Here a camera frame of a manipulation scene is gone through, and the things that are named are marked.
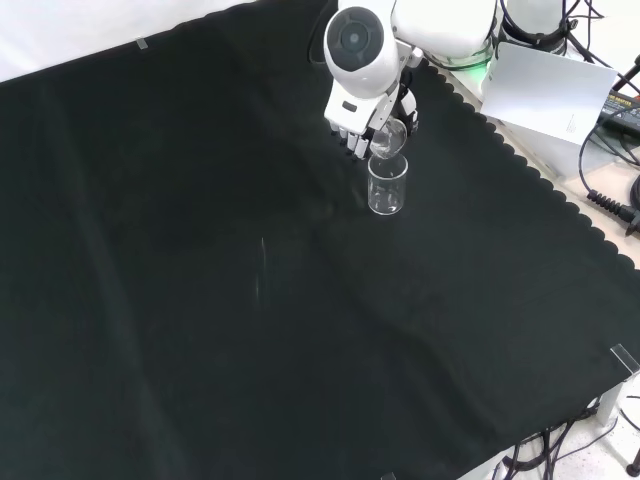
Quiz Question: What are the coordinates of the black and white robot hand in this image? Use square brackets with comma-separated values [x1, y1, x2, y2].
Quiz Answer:
[323, 63, 422, 162]

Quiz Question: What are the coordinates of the clear glass beaker with graduations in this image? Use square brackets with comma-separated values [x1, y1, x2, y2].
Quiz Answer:
[368, 117, 409, 160]

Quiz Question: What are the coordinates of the small clear glass beaker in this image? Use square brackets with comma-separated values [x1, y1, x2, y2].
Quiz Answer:
[366, 154, 411, 217]

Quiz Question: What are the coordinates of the pale board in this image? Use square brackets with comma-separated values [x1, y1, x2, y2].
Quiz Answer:
[478, 40, 620, 149]

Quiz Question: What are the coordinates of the black bench cloth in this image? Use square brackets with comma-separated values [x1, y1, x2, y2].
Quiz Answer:
[0, 0, 640, 480]

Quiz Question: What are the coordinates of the black power adapter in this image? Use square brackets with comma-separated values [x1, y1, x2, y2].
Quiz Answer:
[598, 85, 640, 132]

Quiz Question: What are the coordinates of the black cable with ribbed plug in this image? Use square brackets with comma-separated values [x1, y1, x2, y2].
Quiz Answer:
[578, 112, 640, 237]

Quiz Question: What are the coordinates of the bundle of black floor cables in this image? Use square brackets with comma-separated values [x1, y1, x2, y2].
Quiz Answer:
[492, 413, 622, 480]

